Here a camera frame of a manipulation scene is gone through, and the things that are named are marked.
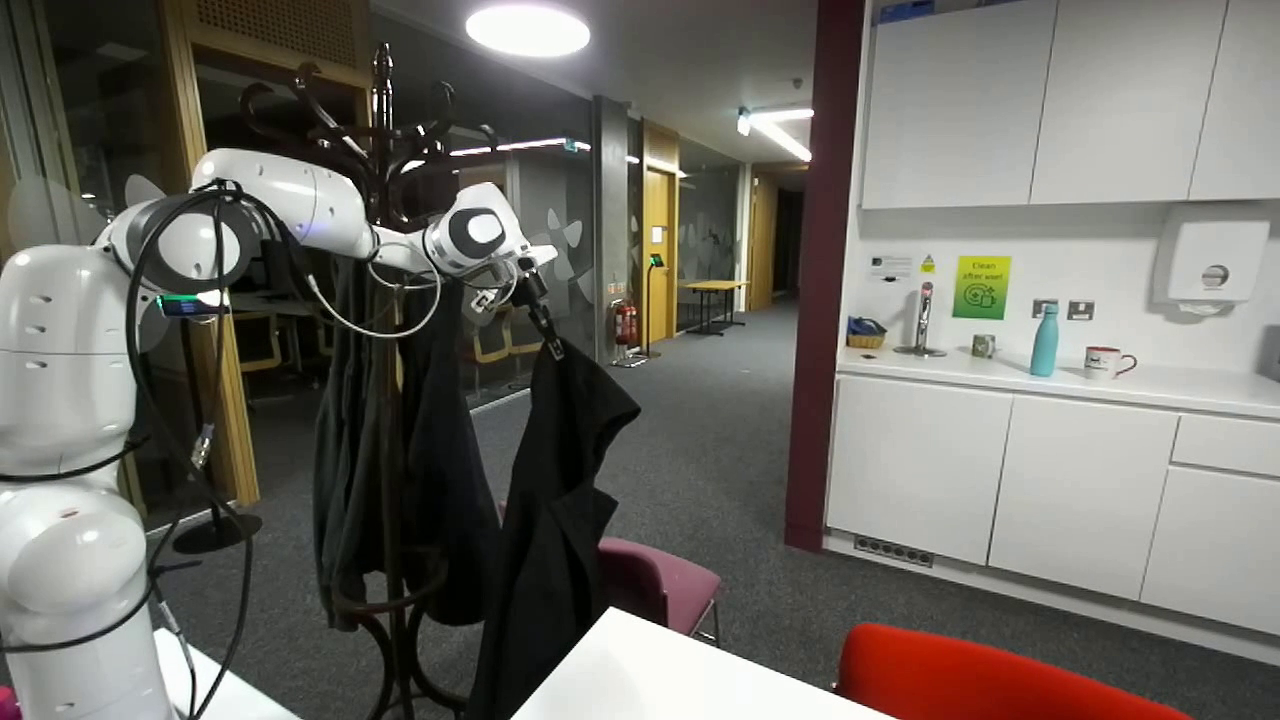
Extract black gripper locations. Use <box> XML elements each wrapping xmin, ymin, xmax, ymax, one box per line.
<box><xmin>505</xmin><ymin>268</ymin><xmax>562</xmax><ymax>353</ymax></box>

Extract black jersey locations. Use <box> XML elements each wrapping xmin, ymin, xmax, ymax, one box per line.
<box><xmin>460</xmin><ymin>326</ymin><xmax>648</xmax><ymax>720</ymax></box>

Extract dark grey hanging jersey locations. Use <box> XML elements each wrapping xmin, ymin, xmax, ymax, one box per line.
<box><xmin>306</xmin><ymin>256</ymin><xmax>507</xmax><ymax>633</ymax></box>

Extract pink chair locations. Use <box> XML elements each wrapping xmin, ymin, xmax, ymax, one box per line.
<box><xmin>589</xmin><ymin>532</ymin><xmax>733</xmax><ymax>649</ymax></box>

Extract red chair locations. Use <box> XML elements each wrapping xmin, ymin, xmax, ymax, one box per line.
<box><xmin>833</xmin><ymin>622</ymin><xmax>1191</xmax><ymax>720</ymax></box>

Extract red fire extinguisher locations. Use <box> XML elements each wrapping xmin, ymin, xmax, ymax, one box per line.
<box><xmin>610</xmin><ymin>297</ymin><xmax>644</xmax><ymax>355</ymax></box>

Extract yellow wooden door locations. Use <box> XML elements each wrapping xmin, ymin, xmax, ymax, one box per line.
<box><xmin>641</xmin><ymin>125</ymin><xmax>686</xmax><ymax>355</ymax></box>

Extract yellow corridor table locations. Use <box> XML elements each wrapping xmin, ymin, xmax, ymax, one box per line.
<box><xmin>672</xmin><ymin>273</ymin><xmax>749</xmax><ymax>342</ymax></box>

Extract dark brown coat stand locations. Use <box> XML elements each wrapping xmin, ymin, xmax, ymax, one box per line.
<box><xmin>272</xmin><ymin>37</ymin><xmax>536</xmax><ymax>720</ymax></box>

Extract round ceiling lamp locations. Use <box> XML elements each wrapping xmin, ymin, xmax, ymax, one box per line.
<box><xmin>460</xmin><ymin>0</ymin><xmax>596</xmax><ymax>65</ymax></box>

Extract ceiling light strip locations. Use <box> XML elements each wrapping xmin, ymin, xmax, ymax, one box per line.
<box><xmin>733</xmin><ymin>101</ymin><xmax>818</xmax><ymax>167</ymax></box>

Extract black round stand base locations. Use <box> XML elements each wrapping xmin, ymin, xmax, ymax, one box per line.
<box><xmin>166</xmin><ymin>510</ymin><xmax>263</xmax><ymax>559</ymax></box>

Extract chrome kitchen tap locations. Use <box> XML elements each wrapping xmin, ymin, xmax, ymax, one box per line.
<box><xmin>899</xmin><ymin>278</ymin><xmax>945</xmax><ymax>360</ymax></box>

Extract large white table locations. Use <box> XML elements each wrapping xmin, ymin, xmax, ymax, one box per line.
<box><xmin>507</xmin><ymin>605</ymin><xmax>864</xmax><ymax>720</ymax></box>

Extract small white robot table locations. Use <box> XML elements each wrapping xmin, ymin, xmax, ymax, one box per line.
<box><xmin>148</xmin><ymin>624</ymin><xmax>306</xmax><ymax>720</ymax></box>

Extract teal bottle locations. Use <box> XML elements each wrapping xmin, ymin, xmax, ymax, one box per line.
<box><xmin>1023</xmin><ymin>297</ymin><xmax>1067</xmax><ymax>383</ymax></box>

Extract white lower kitchen cabinets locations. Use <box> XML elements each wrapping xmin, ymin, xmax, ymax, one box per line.
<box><xmin>818</xmin><ymin>353</ymin><xmax>1280</xmax><ymax>654</ymax></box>

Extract white kitchen cabinets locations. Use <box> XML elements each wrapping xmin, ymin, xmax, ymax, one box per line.
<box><xmin>818</xmin><ymin>353</ymin><xmax>1280</xmax><ymax>654</ymax></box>
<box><xmin>858</xmin><ymin>0</ymin><xmax>1280</xmax><ymax>213</ymax></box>

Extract white upper kitchen cabinets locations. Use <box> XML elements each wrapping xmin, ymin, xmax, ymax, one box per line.
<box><xmin>858</xmin><ymin>0</ymin><xmax>1280</xmax><ymax>213</ymax></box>

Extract white mug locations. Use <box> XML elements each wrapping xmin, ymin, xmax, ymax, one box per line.
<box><xmin>1078</xmin><ymin>342</ymin><xmax>1142</xmax><ymax>383</ymax></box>

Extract white paper towel dispenser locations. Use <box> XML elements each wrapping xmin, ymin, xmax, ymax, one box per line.
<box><xmin>1146</xmin><ymin>213</ymin><xmax>1271</xmax><ymax>327</ymax></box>

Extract yellow wooden post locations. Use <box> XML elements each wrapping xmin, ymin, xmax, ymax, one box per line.
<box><xmin>156</xmin><ymin>0</ymin><xmax>376</xmax><ymax>518</ymax></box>

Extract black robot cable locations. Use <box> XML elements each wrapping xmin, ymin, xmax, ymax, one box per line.
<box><xmin>115</xmin><ymin>178</ymin><xmax>453</xmax><ymax>720</ymax></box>

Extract green wall sign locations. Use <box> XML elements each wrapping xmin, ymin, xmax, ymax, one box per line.
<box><xmin>946</xmin><ymin>253</ymin><xmax>1016</xmax><ymax>326</ymax></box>

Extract wall socket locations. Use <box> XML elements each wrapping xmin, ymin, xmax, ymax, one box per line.
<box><xmin>1026</xmin><ymin>297</ymin><xmax>1100</xmax><ymax>326</ymax></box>

